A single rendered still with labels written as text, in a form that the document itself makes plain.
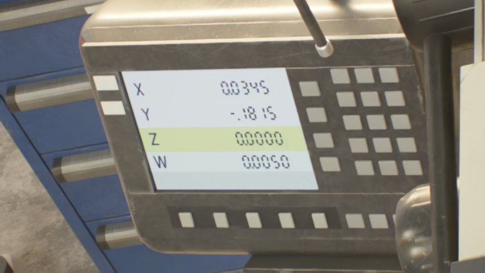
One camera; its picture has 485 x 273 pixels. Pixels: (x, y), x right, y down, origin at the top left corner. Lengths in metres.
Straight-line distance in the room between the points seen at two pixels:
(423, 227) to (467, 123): 0.20
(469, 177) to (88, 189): 2.37
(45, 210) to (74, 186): 0.57
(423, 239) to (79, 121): 2.05
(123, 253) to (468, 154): 2.45
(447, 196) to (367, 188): 0.89
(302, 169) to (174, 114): 0.12
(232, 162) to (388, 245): 0.15
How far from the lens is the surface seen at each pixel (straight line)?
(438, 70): 1.42
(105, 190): 3.58
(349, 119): 2.23
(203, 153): 2.31
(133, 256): 3.68
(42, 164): 3.56
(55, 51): 3.39
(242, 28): 2.24
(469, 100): 1.27
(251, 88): 2.26
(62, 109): 3.47
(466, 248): 1.21
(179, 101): 2.30
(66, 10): 3.30
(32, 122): 3.50
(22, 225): 4.15
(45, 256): 4.09
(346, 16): 2.21
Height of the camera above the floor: 2.74
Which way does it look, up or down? 42 degrees down
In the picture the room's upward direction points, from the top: 30 degrees counter-clockwise
